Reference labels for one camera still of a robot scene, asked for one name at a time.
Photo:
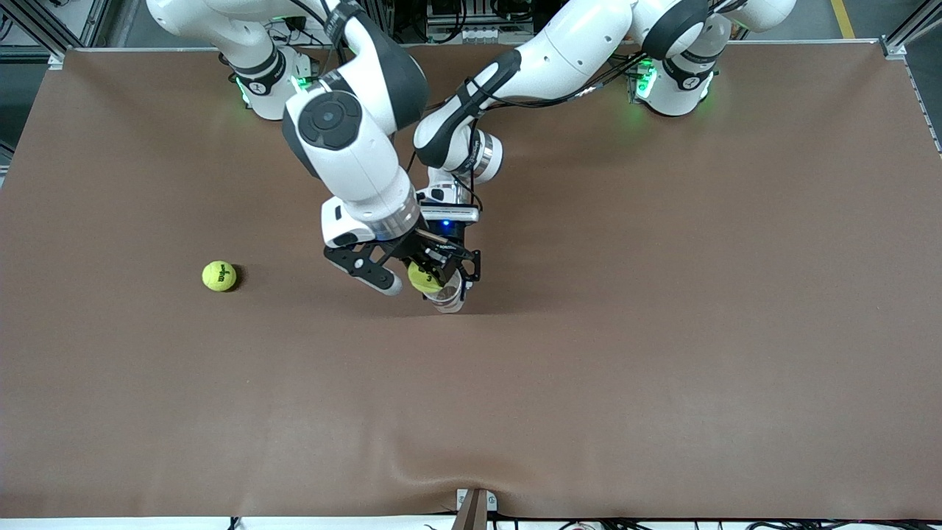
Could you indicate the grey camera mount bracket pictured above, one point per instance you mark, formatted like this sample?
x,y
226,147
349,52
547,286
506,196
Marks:
x,y
477,511

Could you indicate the yellow-green tennis ball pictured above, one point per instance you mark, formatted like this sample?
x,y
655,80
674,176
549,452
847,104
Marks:
x,y
423,280
218,276

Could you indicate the aluminium frame profile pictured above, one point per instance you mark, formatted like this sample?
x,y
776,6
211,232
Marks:
x,y
910,23
33,23

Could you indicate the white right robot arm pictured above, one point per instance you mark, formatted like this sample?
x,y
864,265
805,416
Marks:
x,y
360,162

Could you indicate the white power strip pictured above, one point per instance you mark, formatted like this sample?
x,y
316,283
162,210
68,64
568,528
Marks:
x,y
478,34

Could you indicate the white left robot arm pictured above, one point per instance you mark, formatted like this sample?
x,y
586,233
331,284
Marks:
x,y
581,44

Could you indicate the silver table corner bracket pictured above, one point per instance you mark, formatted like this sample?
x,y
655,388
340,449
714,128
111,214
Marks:
x,y
896,50
56,60

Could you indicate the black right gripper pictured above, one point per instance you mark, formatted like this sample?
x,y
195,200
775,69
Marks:
x,y
412,247

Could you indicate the blue white tennis ball can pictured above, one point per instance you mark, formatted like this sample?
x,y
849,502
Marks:
x,y
450,302

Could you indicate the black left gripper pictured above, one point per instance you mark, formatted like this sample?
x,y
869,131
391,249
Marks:
x,y
454,234

